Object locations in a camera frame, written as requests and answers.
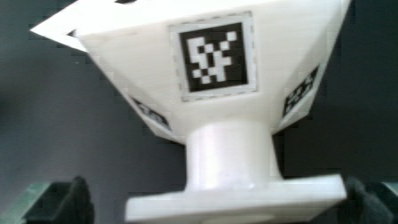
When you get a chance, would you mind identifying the white lamp base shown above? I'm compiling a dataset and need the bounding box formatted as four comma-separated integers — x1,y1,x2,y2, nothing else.
32,0,352,224

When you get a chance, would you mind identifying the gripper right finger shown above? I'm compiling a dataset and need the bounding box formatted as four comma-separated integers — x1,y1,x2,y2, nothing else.
340,177,398,224

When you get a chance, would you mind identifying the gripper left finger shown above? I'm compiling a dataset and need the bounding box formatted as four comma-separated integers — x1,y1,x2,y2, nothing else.
23,176,94,224

